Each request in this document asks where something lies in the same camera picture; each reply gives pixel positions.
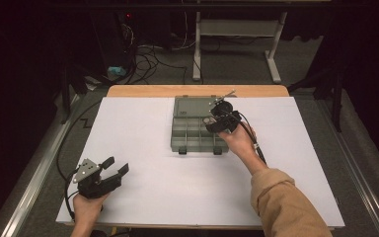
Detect white sheet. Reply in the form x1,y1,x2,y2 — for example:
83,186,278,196
55,96,345,229

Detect black stand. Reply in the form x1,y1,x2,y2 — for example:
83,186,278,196
288,65,343,133
59,62,92,125

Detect bundle of floor cables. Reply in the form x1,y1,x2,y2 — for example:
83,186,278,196
124,23,198,86

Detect teal object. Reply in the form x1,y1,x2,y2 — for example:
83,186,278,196
108,65,127,77

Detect person's right hand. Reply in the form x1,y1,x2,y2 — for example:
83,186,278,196
217,122,269,176

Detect black computer tower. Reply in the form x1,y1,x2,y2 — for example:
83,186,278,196
90,9,137,68

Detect aluminium rail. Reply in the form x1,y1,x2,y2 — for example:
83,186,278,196
315,98,379,237
0,93,81,237

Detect wooden table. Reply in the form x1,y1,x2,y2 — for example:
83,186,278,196
62,84,338,231

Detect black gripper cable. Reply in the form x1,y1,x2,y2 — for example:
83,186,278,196
221,108,267,166
55,99,104,222

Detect green translucent compartment box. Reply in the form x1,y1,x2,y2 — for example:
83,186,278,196
170,95,231,156

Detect white metal table frame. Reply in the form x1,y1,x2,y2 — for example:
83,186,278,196
191,11,289,85

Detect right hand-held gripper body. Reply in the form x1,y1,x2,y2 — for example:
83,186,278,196
206,89,243,133

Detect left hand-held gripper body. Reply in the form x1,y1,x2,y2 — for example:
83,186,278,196
72,158,122,200

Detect person's left hand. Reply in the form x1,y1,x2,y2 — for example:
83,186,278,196
72,192,111,237

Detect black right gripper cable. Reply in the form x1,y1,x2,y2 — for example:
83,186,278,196
221,108,267,166

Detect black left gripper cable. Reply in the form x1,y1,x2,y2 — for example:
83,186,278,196
55,99,104,222

